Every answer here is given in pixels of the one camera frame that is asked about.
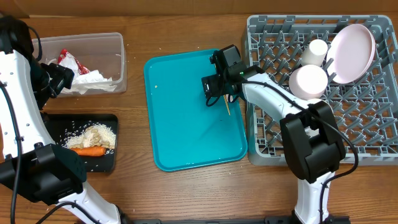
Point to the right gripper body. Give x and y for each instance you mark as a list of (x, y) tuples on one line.
[(220, 81)]

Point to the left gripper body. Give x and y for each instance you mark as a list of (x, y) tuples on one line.
[(47, 80)]

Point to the red snack wrapper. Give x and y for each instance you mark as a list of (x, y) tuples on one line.
[(65, 53)]

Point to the white napkin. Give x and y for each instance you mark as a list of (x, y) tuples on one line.
[(68, 62), (90, 81)]

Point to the orange carrot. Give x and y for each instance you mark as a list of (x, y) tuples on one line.
[(94, 151)]

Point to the pink bowl with crumbs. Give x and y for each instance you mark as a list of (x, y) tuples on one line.
[(308, 82)]

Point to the white paper cup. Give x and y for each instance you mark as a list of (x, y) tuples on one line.
[(315, 53)]

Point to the white round plate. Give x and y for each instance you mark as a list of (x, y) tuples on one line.
[(352, 52)]

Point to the white bowl with nuts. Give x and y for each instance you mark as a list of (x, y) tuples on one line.
[(313, 101)]

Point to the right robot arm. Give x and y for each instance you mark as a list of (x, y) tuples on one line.
[(312, 144)]

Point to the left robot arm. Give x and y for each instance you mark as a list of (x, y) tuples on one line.
[(34, 166)]

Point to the grey dishwasher rack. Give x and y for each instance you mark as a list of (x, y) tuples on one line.
[(365, 109)]

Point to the wooden chopstick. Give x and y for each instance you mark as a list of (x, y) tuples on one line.
[(227, 107)]

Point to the teal serving tray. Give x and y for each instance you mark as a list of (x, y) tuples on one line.
[(185, 132)]

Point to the clear plastic bin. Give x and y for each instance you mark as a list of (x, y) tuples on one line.
[(104, 52)]

